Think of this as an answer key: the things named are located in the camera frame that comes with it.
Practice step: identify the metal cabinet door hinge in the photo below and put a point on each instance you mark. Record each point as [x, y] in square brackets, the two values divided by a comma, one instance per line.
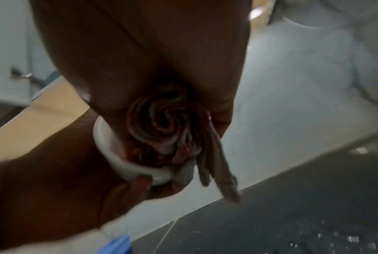
[19, 73]

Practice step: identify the red checkered cloth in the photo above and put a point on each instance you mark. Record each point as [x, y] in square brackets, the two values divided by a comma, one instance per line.
[164, 119]

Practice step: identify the blue rectangular tray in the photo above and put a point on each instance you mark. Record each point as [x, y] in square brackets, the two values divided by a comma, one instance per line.
[117, 245]

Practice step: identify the person's right hand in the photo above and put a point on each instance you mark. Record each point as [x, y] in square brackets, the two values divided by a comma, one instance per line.
[129, 44]

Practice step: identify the LED light strip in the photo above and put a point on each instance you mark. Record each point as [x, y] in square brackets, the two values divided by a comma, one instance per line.
[256, 13]

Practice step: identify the small cream bowl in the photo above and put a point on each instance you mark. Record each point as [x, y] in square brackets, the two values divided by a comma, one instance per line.
[113, 153]

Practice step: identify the person's left hand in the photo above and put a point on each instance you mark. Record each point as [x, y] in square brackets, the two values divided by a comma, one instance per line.
[51, 186]

